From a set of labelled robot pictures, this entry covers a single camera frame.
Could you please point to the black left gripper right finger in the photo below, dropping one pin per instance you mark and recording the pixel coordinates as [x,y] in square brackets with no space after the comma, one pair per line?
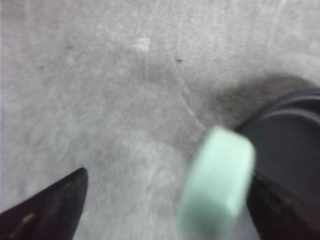
[279,214]

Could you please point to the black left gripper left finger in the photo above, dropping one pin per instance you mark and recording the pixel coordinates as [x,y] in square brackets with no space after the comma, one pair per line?
[51,214]

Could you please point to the black frying pan green handle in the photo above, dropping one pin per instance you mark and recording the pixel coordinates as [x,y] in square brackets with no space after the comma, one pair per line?
[281,142]

